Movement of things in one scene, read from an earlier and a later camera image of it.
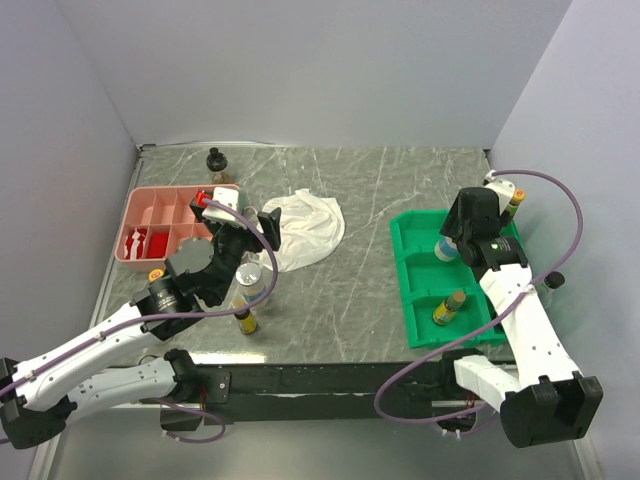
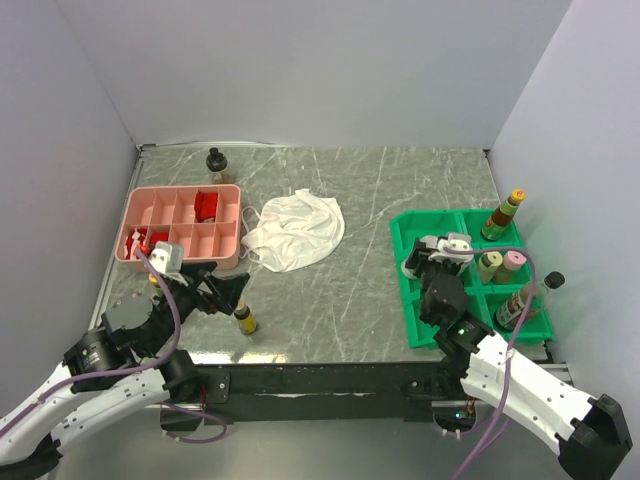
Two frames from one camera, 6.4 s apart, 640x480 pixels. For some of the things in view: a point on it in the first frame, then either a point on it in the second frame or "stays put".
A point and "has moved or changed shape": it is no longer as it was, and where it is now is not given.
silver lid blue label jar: (445, 249) has moved or changed shape
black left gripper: (254, 241) → (228, 290)
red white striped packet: (134, 244) stays put
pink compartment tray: (153, 220) stays put
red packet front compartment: (157, 245) stays put
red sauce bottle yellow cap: (509, 213) stays put
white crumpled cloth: (311, 227) stays put
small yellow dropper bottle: (246, 321) stays put
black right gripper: (450, 226) → (418, 254)
